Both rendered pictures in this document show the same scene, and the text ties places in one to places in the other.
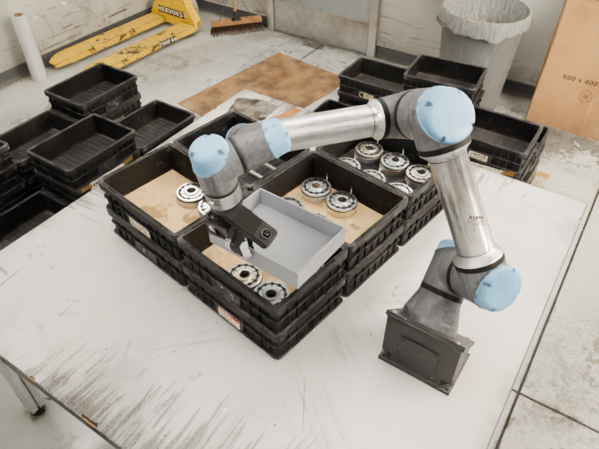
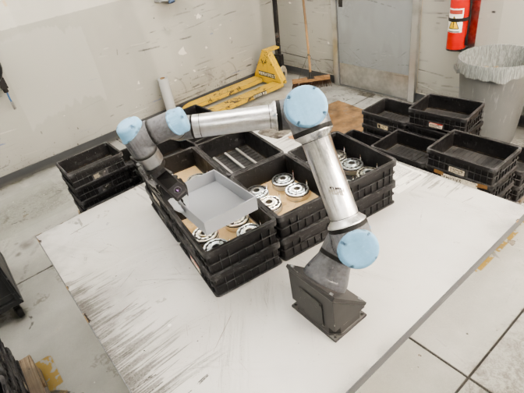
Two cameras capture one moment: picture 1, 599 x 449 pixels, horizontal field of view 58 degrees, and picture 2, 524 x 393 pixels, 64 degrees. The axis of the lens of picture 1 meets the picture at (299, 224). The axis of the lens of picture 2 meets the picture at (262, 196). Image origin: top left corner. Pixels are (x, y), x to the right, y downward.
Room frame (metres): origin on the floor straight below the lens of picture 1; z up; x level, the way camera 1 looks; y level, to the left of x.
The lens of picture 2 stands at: (-0.06, -0.57, 1.86)
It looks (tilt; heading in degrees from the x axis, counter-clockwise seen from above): 34 degrees down; 23
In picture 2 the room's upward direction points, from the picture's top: 10 degrees counter-clockwise
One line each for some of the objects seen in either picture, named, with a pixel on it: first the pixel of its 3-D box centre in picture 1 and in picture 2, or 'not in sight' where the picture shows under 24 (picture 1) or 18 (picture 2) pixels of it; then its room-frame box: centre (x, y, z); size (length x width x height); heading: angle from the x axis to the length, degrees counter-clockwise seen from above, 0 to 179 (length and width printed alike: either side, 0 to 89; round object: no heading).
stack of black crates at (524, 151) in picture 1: (482, 165); (468, 181); (2.24, -0.93, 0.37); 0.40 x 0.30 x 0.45; 57
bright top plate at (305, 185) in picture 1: (315, 186); (282, 179); (1.44, -0.06, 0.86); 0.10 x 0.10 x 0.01
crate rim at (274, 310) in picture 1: (261, 246); (218, 214); (1.10, 0.11, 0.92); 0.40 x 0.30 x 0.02; 48
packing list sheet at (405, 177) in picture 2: not in sight; (387, 172); (1.78, -0.49, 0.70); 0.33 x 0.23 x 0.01; 57
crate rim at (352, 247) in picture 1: (329, 196); (282, 184); (1.32, -0.09, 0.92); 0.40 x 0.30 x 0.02; 48
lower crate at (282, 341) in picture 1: (264, 283); (226, 244); (1.10, 0.11, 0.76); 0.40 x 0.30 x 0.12; 48
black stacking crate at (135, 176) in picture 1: (175, 200); (183, 183); (1.37, 0.40, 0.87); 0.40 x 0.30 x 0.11; 48
